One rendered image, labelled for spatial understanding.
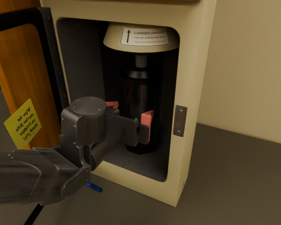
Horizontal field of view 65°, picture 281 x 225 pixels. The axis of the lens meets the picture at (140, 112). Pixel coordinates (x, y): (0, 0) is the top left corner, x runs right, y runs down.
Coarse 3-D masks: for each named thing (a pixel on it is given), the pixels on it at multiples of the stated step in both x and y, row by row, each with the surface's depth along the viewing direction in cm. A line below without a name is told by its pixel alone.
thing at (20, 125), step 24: (0, 48) 34; (24, 48) 39; (0, 72) 35; (24, 72) 40; (0, 96) 35; (24, 96) 40; (48, 96) 48; (0, 120) 36; (24, 120) 41; (48, 120) 49; (0, 144) 36; (24, 144) 42; (48, 144) 50; (0, 216) 38; (24, 216) 44
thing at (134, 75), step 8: (136, 56) 50; (144, 56) 50; (128, 64) 53; (136, 64) 51; (144, 64) 51; (152, 64) 53; (128, 72) 50; (136, 72) 50; (144, 72) 49; (152, 72) 50
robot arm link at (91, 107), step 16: (64, 112) 33; (80, 112) 33; (96, 112) 33; (64, 128) 34; (80, 128) 33; (96, 128) 34; (64, 144) 36; (80, 144) 34; (80, 160) 35; (80, 176) 34; (64, 192) 32
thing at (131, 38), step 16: (112, 32) 43; (128, 32) 41; (144, 32) 40; (160, 32) 41; (176, 32) 43; (112, 48) 43; (128, 48) 41; (144, 48) 41; (160, 48) 41; (176, 48) 43
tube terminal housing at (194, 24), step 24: (48, 0) 42; (72, 0) 40; (96, 0) 38; (120, 0) 36; (144, 0) 34; (168, 0) 33; (144, 24) 36; (168, 24) 34; (192, 24) 33; (192, 48) 35; (192, 72) 36; (192, 96) 40; (192, 120) 47; (192, 144) 56; (96, 168) 63; (120, 168) 58; (168, 168) 50; (144, 192) 58; (168, 192) 54
